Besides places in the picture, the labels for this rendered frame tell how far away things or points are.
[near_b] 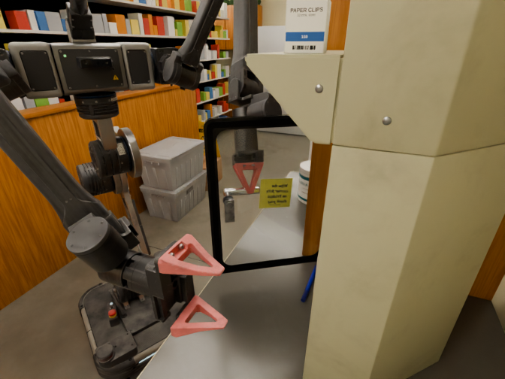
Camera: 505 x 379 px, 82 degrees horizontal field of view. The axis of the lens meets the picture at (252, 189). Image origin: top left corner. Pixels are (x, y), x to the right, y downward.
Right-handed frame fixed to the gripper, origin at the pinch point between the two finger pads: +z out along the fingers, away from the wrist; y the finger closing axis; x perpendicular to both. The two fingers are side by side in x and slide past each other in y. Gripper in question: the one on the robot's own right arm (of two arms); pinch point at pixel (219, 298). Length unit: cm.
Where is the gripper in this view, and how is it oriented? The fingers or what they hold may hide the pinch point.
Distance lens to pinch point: 43.1
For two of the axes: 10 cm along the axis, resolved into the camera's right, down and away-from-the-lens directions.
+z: 9.2, 1.6, -3.5
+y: -0.1, -9.0, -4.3
